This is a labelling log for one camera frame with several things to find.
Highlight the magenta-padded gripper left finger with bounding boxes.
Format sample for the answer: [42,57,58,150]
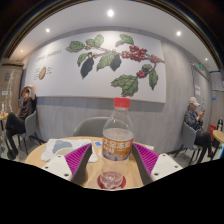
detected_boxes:
[41,143,93,187]

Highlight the round ceiling lights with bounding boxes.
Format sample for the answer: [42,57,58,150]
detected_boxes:
[18,9,183,54]

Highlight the clear red-capped drink bottle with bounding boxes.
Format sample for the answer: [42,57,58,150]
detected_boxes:
[99,97,135,190]

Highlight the red bin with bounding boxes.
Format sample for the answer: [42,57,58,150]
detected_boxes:
[209,123,217,139]

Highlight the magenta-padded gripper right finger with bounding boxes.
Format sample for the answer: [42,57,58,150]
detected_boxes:
[131,142,184,186]

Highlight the grey chair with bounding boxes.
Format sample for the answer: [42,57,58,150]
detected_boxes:
[16,109,44,156]
[176,121,204,165]
[72,116,111,138]

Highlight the white wall notice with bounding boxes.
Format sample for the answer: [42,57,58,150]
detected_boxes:
[194,84,202,97]

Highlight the round wooden side table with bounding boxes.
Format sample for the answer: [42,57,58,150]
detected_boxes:
[0,112,9,134]
[212,129,224,158]

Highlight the flat round red coaster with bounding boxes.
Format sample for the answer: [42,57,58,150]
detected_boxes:
[96,173,127,190]

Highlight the dark flask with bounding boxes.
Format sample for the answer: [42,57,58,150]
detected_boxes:
[217,117,224,132]

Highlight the person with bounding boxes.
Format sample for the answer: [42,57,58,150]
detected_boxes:
[4,84,38,158]
[183,96,214,164]

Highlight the coffee plant wall mural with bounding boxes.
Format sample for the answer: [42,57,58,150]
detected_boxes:
[24,30,167,104]

